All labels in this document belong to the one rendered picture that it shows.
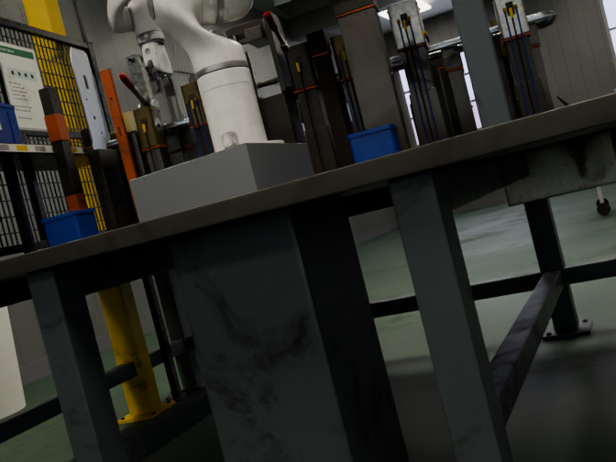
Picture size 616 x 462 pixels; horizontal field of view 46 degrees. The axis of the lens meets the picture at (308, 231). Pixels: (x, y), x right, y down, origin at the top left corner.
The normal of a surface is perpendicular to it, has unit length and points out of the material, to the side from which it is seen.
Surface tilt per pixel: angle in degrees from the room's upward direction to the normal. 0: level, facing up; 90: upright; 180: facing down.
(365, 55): 90
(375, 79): 90
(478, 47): 90
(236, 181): 90
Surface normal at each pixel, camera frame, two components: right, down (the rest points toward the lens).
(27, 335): 0.88, -0.21
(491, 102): -0.25, 0.09
